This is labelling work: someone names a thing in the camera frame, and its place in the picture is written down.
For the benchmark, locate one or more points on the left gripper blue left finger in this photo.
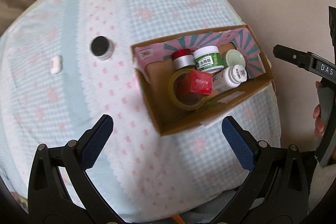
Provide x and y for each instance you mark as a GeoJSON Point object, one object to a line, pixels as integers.
{"type": "Point", "coordinates": [60, 190]}

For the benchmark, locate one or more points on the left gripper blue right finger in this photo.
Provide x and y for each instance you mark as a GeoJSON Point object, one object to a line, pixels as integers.
{"type": "Point", "coordinates": [275, 190]}

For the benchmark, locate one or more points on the pale green glass jar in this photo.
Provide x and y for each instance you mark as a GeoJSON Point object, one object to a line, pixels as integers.
{"type": "Point", "coordinates": [234, 57]}

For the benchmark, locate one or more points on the green white cream jar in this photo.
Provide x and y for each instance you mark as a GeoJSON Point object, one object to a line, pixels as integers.
{"type": "Point", "coordinates": [208, 59]}

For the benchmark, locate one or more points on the red rectangular box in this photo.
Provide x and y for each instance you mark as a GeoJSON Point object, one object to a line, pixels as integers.
{"type": "Point", "coordinates": [196, 82]}

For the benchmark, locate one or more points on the white earbud case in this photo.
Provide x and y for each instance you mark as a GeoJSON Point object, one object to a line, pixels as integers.
{"type": "Point", "coordinates": [56, 65]}

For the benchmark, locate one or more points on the red lid silver jar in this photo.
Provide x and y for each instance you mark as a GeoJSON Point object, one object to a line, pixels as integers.
{"type": "Point", "coordinates": [183, 59]}

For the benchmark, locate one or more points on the black lid white jar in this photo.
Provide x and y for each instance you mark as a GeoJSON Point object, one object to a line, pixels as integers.
{"type": "Point", "coordinates": [102, 48]}

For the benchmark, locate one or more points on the person's right hand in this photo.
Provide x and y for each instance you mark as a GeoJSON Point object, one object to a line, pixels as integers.
{"type": "Point", "coordinates": [319, 126]}

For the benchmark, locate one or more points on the white pill bottle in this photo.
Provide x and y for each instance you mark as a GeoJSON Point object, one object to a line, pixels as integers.
{"type": "Point", "coordinates": [229, 78]}

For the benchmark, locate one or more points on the cardboard box with pink lining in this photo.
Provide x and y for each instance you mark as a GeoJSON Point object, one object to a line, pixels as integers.
{"type": "Point", "coordinates": [155, 71]}

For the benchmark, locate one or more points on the blue pink checkered bedsheet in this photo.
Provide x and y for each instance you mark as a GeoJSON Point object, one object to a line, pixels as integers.
{"type": "Point", "coordinates": [143, 176]}

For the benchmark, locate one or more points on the yellow tape roll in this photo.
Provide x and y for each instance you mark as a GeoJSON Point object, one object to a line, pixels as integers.
{"type": "Point", "coordinates": [188, 102]}

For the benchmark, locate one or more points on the black wall outlet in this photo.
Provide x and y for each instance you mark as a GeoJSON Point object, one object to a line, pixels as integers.
{"type": "Point", "coordinates": [332, 24]}

